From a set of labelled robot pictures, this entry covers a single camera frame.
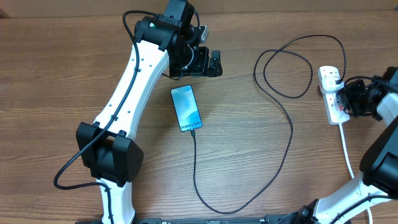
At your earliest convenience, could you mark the Samsung Galaxy smartphone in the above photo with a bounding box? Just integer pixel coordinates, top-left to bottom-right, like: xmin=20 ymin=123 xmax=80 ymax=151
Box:
xmin=170 ymin=85 xmax=203 ymax=132

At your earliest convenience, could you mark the black USB charging cable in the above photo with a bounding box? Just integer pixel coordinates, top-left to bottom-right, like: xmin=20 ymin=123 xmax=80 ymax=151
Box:
xmin=190 ymin=34 xmax=347 ymax=215

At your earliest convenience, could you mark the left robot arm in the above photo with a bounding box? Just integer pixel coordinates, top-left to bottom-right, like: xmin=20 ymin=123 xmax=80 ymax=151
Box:
xmin=76 ymin=0 xmax=223 ymax=223

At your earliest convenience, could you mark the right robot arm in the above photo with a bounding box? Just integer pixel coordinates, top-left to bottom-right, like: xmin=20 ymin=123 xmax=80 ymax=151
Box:
xmin=282 ymin=66 xmax=397 ymax=223

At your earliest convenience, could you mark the white charger plug adapter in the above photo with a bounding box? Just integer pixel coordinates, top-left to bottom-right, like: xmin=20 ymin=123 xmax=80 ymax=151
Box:
xmin=320 ymin=77 xmax=344 ymax=94

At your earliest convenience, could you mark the white power strip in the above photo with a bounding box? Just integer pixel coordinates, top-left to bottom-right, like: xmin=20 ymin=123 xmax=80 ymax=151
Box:
xmin=318 ymin=66 xmax=349 ymax=125

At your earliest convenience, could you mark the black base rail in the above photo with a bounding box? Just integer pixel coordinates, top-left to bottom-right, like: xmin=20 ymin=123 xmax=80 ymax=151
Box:
xmin=131 ymin=213 xmax=297 ymax=224

